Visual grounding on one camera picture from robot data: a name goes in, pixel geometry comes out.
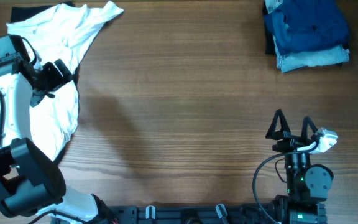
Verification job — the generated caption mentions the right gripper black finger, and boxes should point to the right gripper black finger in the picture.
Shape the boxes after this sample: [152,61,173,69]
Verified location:
[265,109,291,139]
[301,116,318,140]

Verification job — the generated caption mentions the dark blue polo shirt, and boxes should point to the dark blue polo shirt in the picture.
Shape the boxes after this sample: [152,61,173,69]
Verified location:
[264,0,350,55]

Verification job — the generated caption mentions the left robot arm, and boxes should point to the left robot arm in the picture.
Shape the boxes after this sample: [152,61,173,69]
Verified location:
[0,34,115,223]

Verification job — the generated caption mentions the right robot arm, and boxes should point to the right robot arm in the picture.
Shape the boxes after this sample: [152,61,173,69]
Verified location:
[265,109,338,224]

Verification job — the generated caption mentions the white shirt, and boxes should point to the white shirt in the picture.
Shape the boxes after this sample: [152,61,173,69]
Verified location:
[0,2,123,160]

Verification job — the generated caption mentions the light blue denim jeans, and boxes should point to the light blue denim jeans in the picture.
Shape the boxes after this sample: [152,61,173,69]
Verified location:
[265,0,351,74]

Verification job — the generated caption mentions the black folded garment under jeans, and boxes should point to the black folded garment under jeans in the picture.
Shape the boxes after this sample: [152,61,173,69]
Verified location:
[262,1,351,68]

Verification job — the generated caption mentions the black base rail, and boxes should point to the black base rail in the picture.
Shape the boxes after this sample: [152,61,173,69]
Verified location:
[50,203,328,224]

